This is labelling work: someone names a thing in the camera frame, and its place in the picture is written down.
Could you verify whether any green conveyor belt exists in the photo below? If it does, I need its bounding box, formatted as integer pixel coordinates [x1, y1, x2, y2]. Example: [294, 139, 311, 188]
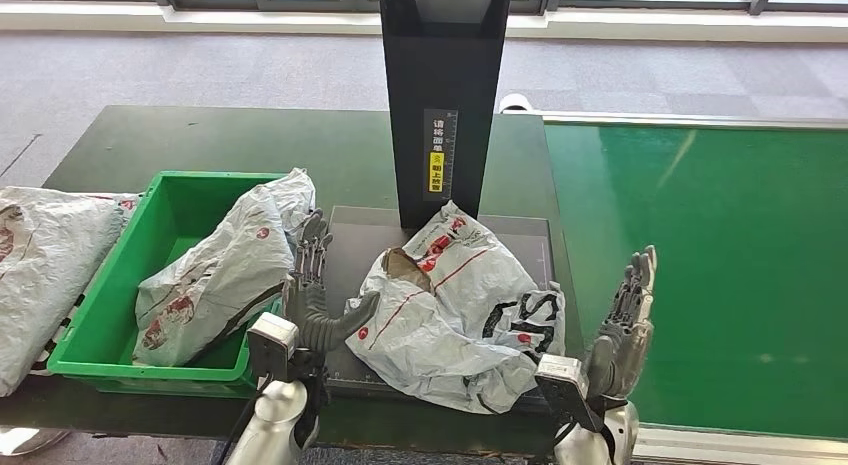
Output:
[544, 122, 848, 440]

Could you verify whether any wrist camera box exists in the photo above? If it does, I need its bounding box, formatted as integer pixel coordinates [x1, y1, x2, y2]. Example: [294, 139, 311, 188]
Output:
[535, 354, 604, 433]
[246, 312, 301, 382]

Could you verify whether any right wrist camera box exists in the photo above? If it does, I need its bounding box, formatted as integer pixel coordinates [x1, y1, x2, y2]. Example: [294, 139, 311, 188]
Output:
[535, 354, 604, 433]

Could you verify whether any yellow black label sticker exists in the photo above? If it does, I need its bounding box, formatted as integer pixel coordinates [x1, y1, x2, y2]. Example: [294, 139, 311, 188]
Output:
[423, 108, 458, 203]

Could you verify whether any parcel bag with brown patch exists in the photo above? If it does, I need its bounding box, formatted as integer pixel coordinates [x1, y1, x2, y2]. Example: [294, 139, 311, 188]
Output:
[344, 200, 568, 416]

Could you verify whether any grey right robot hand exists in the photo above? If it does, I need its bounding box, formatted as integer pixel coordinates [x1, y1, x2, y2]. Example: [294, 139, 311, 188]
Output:
[586, 245, 658, 400]

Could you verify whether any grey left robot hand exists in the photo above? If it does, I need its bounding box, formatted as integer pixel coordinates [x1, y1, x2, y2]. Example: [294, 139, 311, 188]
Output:
[283, 208, 382, 354]

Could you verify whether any large grey parcel bag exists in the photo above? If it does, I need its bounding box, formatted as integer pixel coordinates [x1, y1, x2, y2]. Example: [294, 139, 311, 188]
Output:
[0, 185, 140, 397]

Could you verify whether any black inbound scanner machine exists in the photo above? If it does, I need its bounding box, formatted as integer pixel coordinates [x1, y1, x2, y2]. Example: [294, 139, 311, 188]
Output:
[324, 0, 558, 410]

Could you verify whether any pale rounded object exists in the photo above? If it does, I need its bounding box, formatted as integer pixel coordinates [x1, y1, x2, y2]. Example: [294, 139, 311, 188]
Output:
[0, 427, 71, 458]

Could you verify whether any white conveyor roller end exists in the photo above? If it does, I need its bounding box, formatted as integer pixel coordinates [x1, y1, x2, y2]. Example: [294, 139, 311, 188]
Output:
[498, 94, 537, 115]

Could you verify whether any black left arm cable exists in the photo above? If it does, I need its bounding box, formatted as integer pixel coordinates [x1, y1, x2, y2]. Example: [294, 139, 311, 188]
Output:
[215, 379, 270, 465]

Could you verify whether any white window sill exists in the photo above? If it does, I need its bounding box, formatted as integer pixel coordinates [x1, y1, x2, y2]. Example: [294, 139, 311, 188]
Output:
[0, 1, 848, 45]

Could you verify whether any green plastic crate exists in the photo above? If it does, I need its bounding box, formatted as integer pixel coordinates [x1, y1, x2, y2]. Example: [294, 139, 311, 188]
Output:
[47, 170, 313, 398]

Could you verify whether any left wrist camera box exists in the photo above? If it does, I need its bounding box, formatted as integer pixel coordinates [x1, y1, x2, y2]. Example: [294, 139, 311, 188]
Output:
[246, 312, 301, 382]

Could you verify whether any dark window frame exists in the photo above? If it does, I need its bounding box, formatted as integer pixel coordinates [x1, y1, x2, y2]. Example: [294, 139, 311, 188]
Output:
[0, 0, 848, 16]

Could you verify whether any metal conveyor frame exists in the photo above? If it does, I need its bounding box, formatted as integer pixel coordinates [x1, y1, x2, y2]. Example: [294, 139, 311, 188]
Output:
[529, 110, 848, 465]

